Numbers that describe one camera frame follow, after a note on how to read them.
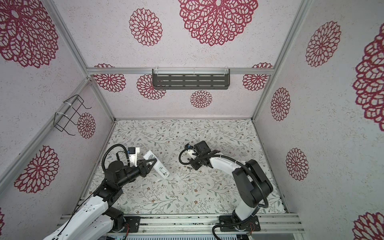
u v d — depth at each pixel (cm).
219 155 66
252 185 46
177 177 90
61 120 73
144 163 68
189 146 81
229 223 73
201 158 67
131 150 67
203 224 76
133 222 75
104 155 56
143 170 67
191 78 98
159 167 76
